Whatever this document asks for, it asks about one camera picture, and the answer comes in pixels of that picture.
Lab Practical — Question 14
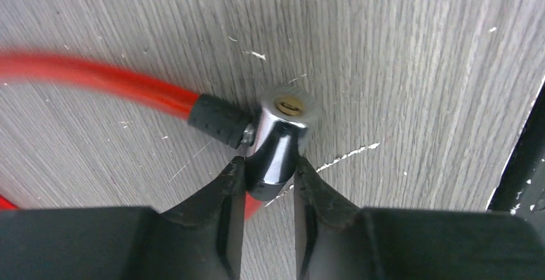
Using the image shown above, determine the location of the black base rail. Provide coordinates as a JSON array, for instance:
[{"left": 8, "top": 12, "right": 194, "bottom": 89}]
[{"left": 487, "top": 87, "right": 544, "bottom": 236}]

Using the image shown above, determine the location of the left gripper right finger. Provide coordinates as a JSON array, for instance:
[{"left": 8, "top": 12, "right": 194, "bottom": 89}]
[{"left": 294, "top": 157, "right": 544, "bottom": 279}]

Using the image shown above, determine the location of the red rubber ring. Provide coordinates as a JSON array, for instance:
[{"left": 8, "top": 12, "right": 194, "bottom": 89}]
[{"left": 0, "top": 50, "right": 323, "bottom": 222}]

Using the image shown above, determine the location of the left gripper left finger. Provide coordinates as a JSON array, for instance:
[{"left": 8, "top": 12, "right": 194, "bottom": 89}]
[{"left": 1, "top": 157, "right": 246, "bottom": 279}]

